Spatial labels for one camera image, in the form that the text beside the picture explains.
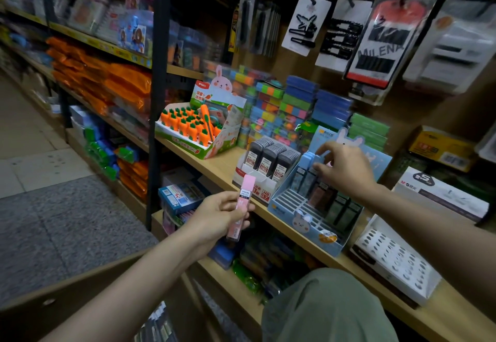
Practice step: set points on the person's left hand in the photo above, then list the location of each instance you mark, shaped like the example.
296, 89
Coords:
209, 219

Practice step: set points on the person's right hand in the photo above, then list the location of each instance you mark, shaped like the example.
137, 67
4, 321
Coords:
348, 173

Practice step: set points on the person's right thumb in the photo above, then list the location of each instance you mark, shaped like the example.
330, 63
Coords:
320, 169

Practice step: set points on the person's left thumb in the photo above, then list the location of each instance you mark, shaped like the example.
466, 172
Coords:
226, 197

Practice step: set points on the pink pencil lead case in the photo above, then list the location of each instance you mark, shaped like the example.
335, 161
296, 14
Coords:
242, 202

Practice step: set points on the person's right forearm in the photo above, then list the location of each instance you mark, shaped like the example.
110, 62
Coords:
434, 237

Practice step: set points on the person's left forearm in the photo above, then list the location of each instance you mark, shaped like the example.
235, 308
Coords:
128, 295

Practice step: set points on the white display box red label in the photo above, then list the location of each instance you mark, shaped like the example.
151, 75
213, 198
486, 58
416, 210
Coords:
259, 190

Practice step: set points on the rows of pastel lead cases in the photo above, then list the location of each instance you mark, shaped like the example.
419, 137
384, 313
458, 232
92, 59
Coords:
329, 202

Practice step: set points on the blue stationery box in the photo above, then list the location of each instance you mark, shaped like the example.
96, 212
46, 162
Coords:
180, 198

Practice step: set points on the rows of grey lead cases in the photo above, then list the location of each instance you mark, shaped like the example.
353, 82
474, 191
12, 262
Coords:
271, 157

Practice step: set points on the blue bunny display box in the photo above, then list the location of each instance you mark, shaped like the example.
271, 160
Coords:
298, 217

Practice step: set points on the stack of blue boxes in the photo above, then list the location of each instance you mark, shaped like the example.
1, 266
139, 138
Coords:
331, 111

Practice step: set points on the stack of green boxes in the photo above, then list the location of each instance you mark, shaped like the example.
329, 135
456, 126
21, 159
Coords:
368, 130

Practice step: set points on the stack of colourful erasers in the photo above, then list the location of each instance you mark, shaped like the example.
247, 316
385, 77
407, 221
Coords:
267, 109

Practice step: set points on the green plastic packet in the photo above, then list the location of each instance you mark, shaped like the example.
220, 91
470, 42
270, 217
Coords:
247, 278

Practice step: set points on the group of orange carrot pens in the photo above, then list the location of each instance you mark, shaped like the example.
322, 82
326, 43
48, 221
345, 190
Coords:
186, 123

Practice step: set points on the pile of small orange packets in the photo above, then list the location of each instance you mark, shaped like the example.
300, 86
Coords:
135, 179

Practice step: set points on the carrot pen display box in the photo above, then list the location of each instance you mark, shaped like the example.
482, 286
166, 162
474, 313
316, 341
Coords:
217, 90

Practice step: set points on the empty white holed display box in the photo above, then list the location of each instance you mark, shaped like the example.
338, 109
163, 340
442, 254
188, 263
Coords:
395, 262

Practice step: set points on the yellow cardboard box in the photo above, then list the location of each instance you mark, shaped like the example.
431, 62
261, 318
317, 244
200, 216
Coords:
440, 148

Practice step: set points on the long white cardboard box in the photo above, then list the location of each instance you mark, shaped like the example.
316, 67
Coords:
441, 194

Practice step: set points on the pile of green blue packets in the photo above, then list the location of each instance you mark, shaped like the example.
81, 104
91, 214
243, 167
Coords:
102, 152

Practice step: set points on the white card of black hairpins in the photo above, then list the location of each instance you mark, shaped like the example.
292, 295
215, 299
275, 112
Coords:
341, 37

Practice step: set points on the person's green trouser leg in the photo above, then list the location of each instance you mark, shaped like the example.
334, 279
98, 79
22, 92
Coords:
325, 309

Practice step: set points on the red and white hairpin packet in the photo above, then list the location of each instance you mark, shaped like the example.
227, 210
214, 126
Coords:
387, 41

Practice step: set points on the white card of black clips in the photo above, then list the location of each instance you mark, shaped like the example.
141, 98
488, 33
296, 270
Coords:
306, 24

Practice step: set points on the row of hanging pen packets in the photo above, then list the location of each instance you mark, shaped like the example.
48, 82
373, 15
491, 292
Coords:
257, 24

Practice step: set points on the stack of orange packets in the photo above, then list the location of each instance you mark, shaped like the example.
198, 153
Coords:
100, 74

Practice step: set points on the clear packet of white clips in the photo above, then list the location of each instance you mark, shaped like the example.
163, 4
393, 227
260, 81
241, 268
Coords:
453, 47

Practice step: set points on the wooden shelf board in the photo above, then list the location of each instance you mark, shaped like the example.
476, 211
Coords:
445, 314

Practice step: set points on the cartoon doll toy packet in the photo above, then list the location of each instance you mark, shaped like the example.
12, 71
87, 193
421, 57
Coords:
135, 28

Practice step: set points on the yellow shelf price strip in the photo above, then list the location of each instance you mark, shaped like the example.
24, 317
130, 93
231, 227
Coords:
97, 42

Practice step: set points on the row of white packets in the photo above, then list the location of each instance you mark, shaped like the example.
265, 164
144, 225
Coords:
95, 14

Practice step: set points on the black metal shelf post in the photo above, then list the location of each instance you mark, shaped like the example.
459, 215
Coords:
159, 82

